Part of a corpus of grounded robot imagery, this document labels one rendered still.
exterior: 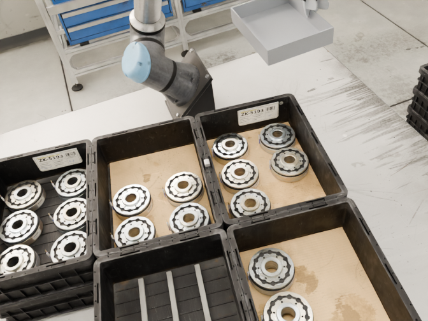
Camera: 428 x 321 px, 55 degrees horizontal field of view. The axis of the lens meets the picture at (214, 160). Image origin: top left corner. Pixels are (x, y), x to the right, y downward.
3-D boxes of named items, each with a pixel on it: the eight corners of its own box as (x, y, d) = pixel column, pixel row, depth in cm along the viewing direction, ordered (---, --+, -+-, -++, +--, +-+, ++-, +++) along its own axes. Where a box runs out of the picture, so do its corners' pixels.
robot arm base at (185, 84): (167, 90, 153) (145, 80, 147) (190, 57, 148) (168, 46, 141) (179, 114, 143) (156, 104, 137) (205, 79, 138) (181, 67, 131)
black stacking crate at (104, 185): (104, 165, 127) (92, 139, 119) (198, 143, 129) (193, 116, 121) (109, 282, 100) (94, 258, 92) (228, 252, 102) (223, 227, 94)
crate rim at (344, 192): (194, 120, 122) (193, 114, 120) (292, 98, 124) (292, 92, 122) (225, 232, 95) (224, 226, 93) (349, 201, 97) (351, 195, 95)
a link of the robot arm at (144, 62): (152, 97, 140) (117, 82, 132) (152, 65, 146) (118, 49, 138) (174, 80, 133) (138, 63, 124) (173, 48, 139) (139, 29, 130)
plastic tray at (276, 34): (232, 21, 132) (230, 7, 129) (288, 2, 135) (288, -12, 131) (268, 65, 115) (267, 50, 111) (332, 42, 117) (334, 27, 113)
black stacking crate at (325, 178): (199, 143, 129) (194, 116, 121) (290, 122, 131) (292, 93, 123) (229, 252, 102) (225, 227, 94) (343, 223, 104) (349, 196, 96)
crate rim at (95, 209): (93, 143, 120) (91, 137, 118) (194, 120, 122) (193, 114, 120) (96, 263, 93) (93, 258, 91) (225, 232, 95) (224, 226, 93)
